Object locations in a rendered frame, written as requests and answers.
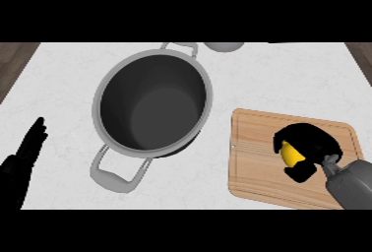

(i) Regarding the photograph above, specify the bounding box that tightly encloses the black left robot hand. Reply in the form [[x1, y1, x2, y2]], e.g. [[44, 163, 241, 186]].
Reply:
[[0, 116, 48, 211]]

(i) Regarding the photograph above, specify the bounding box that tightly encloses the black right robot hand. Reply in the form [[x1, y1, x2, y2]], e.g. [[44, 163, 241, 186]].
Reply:
[[271, 122, 343, 184]]

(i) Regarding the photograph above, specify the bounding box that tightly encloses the wooden cutting board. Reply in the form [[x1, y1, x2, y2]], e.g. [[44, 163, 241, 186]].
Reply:
[[227, 107, 364, 211]]

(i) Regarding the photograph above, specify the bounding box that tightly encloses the grey metal pot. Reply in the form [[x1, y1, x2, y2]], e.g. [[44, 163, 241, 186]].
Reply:
[[88, 42, 215, 194]]

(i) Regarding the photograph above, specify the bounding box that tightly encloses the grey round object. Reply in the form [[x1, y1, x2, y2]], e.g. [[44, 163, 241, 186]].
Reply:
[[202, 42, 244, 53]]

